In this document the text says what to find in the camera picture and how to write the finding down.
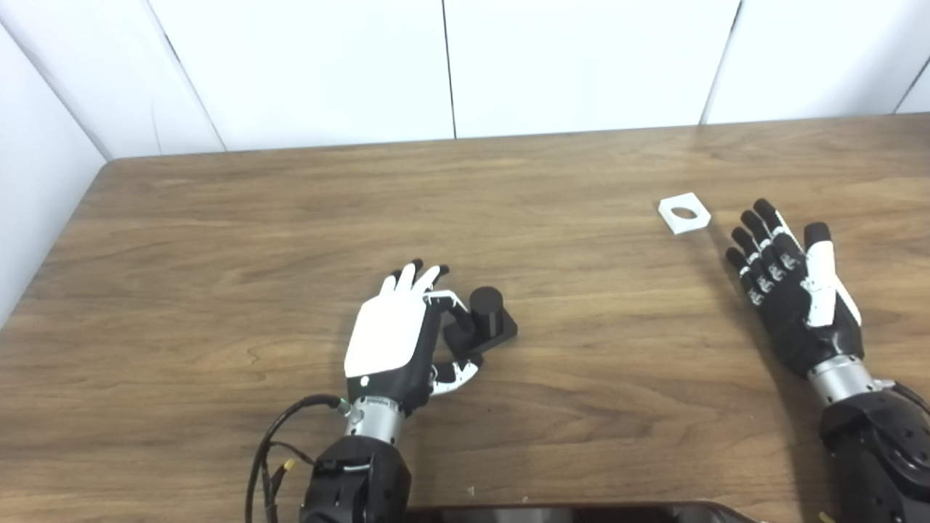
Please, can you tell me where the thin wire with yellow plug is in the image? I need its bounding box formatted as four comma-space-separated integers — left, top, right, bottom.
262, 439, 317, 523

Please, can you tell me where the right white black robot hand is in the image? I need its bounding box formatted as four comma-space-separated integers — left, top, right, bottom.
725, 198, 865, 378

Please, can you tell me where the thick black wrist cable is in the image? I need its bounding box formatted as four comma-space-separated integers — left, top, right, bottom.
245, 394, 353, 523
876, 379, 930, 418

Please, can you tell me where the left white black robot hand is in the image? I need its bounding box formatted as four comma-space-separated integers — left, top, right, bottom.
344, 259, 482, 416

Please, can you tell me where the white square piece with hole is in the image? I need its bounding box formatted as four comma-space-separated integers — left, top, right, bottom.
658, 192, 712, 235

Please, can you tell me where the black peg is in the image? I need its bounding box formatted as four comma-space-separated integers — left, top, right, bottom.
443, 286, 519, 355

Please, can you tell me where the dark glossy robot torso edge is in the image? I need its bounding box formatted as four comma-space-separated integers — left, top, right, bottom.
403, 501, 764, 523

